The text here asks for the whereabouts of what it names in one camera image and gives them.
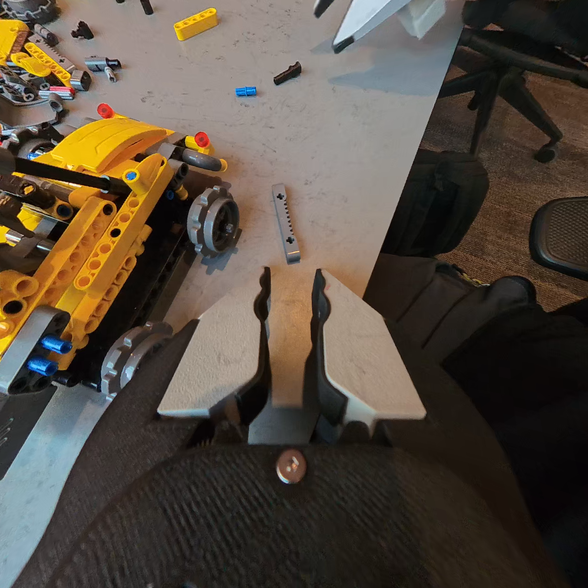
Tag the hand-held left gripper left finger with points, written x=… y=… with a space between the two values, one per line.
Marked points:
x=216 y=363

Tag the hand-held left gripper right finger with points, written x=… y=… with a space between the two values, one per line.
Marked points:
x=367 y=363

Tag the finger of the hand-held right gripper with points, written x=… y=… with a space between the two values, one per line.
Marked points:
x=324 y=5
x=367 y=20

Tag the black pin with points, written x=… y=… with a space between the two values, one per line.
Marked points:
x=287 y=73

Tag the blue pin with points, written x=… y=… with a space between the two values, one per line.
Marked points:
x=246 y=91

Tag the short grey gear rack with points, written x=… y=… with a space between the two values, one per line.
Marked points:
x=284 y=220

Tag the yellow toy vehicle model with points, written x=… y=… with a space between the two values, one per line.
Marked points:
x=92 y=151

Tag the black mesh office chair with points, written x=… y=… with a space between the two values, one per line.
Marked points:
x=505 y=59

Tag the short yellow beam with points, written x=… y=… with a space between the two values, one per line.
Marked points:
x=195 y=24

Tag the black backpack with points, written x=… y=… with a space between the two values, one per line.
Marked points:
x=436 y=202

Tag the dark grey pin connectors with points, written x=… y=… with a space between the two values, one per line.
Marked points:
x=99 y=64

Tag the black angled connector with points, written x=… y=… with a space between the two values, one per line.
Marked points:
x=81 y=31

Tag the dark grey toothed wheel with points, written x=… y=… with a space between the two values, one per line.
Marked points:
x=27 y=11

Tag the pile of small building parts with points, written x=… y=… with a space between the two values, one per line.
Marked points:
x=27 y=87

